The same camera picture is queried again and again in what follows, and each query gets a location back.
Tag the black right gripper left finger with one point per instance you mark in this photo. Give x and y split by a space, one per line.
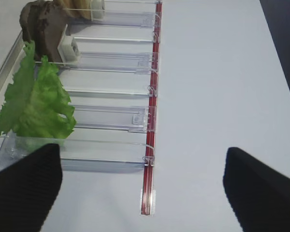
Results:
28 190

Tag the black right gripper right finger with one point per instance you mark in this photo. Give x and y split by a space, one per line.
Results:
258 195

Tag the green lettuce leaf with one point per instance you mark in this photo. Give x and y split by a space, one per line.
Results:
35 103

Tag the brown meat patty right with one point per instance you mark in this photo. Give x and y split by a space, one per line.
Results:
51 23

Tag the brown meat patty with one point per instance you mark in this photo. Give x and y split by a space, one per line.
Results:
51 23
29 23

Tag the brown meat patty left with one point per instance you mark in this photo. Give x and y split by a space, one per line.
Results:
29 23

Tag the clear acrylic right rack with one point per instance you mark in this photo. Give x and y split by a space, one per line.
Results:
113 87

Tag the white plastic spacer block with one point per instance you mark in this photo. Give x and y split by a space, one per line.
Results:
68 49
97 8

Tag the sesame bun half top right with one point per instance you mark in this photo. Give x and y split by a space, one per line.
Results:
76 8

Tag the white plastic spacer block upper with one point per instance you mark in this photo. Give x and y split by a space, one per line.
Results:
97 8

